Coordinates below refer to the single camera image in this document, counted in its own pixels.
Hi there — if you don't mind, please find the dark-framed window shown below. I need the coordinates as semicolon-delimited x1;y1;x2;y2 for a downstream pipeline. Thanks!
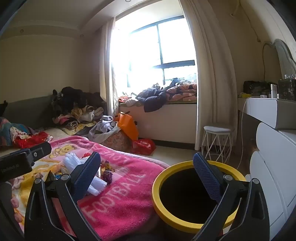
111;16;198;93

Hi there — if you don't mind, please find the person's left hand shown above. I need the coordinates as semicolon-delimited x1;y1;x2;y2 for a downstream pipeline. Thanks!
10;196;25;226

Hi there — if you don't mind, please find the red plastic bag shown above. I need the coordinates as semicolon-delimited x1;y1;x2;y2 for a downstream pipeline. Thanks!
132;138;156;156

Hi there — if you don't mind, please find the grey-green headboard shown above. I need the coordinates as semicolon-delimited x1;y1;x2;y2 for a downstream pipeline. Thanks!
3;94;57;130

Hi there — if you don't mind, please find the white plastic wrapper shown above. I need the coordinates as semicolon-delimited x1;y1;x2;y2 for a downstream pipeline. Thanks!
63;152;108;197

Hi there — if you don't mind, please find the pile of mixed clothes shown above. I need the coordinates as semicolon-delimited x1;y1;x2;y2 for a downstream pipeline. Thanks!
52;105;105;137

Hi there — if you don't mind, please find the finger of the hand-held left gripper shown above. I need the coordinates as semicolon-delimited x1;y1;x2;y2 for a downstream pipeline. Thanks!
28;141;52;161

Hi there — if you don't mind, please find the black bag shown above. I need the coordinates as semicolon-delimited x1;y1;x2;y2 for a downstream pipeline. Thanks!
243;80;271;96

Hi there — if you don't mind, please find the yellow-rimmed black bin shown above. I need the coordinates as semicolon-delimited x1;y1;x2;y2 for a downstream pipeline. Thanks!
151;161;247;234

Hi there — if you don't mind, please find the grey white garment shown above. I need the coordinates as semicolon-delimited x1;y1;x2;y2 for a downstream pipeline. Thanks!
88;115;119;142

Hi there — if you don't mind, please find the floral fabric bag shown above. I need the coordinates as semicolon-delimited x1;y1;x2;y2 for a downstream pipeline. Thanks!
102;130;132;152

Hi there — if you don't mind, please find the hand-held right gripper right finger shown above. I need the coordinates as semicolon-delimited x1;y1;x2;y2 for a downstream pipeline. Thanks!
191;152;270;241

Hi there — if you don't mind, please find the cream curtain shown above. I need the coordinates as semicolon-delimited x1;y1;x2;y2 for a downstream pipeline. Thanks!
179;0;238;151

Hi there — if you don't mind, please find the white wire stool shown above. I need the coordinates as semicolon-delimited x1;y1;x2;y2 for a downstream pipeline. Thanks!
202;126;234;164

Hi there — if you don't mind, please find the white window seat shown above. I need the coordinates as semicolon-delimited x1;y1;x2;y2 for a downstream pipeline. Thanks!
118;101;198;145

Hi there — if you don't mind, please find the purple snack wrapper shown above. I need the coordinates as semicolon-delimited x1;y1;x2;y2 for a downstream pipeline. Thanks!
100;159;115;184

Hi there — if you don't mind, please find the orange bag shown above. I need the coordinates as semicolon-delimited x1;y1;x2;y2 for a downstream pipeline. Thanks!
114;111;139;141

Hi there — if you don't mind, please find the dark blue jacket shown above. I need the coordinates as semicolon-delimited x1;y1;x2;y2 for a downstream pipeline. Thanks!
135;87;171;113

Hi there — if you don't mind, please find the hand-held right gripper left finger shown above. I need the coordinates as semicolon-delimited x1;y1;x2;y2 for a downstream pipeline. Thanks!
24;151;102;241

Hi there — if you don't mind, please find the colourful printed blanket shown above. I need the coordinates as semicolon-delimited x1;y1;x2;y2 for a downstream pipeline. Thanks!
0;116;31;147

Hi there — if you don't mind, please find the pink printed blanket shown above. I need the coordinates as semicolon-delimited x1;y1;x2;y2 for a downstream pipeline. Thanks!
11;136;170;241

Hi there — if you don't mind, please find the silver-framed vanity mirror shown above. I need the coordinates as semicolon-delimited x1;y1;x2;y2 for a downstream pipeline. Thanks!
262;39;296;79

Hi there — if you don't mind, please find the sheer white curtain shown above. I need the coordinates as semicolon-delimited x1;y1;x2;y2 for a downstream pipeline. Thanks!
99;17;119;116

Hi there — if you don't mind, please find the red printed cloth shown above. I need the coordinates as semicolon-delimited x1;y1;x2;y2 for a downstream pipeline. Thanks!
13;132;54;149

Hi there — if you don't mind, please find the white drawer cabinet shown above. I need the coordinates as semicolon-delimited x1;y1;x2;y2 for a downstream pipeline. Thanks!
248;122;296;232

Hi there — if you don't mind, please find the orange patterned quilt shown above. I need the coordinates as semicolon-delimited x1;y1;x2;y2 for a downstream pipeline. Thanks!
165;79;198;102

